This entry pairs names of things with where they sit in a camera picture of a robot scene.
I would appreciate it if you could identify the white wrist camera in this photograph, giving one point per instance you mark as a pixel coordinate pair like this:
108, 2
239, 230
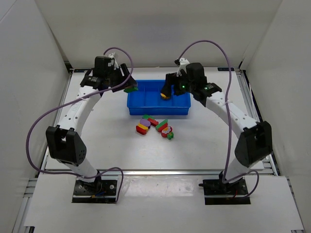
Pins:
113, 61
181, 63

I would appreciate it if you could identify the green number two brick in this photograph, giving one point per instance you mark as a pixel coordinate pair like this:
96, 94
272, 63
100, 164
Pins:
130, 89

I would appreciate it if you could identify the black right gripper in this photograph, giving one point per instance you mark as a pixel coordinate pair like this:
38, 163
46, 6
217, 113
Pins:
168, 79

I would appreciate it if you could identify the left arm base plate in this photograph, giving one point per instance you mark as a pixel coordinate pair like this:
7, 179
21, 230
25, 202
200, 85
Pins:
102, 190

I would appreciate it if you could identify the blue divided plastic bin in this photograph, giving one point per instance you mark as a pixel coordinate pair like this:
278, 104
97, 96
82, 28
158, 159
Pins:
147, 100

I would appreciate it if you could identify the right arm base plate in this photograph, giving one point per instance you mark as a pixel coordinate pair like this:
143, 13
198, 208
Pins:
228, 194

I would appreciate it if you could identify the green red sloped brick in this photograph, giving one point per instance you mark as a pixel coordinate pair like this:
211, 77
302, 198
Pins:
162, 125

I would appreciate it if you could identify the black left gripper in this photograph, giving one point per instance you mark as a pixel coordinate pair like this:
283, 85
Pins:
123, 78

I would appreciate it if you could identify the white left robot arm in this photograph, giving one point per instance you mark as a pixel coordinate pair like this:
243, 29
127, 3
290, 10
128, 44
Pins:
64, 140

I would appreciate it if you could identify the red yellow purple brick stack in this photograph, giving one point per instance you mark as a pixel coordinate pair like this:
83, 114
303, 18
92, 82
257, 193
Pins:
143, 126

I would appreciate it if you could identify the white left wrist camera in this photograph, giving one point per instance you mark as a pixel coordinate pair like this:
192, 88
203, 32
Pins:
113, 61

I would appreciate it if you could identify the small green brick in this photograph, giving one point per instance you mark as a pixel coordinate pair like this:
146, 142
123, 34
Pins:
170, 135

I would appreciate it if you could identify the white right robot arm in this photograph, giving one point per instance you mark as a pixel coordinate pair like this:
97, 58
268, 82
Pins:
254, 138

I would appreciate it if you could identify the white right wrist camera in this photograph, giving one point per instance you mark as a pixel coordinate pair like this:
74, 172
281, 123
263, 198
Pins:
181, 63

